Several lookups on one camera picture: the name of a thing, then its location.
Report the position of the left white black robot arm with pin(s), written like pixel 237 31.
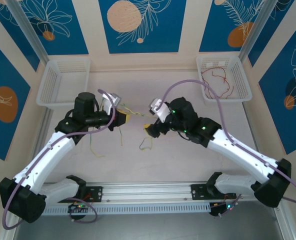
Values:
pixel 53 160

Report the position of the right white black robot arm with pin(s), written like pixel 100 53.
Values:
pixel 238 157

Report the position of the white plastic basket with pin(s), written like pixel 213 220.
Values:
pixel 63 82
pixel 240 75

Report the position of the small circuit board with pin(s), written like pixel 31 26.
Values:
pixel 218 210
pixel 75 209

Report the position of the aluminium mounting rail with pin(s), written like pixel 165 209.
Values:
pixel 148 190

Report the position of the blue floral wall panel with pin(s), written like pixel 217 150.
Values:
pixel 3 75
pixel 75 37
pixel 213 25
pixel 283 20
pixel 13 37
pixel 163 37
pixel 295 145

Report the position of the aluminium frame post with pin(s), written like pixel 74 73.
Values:
pixel 28 27
pixel 260 27

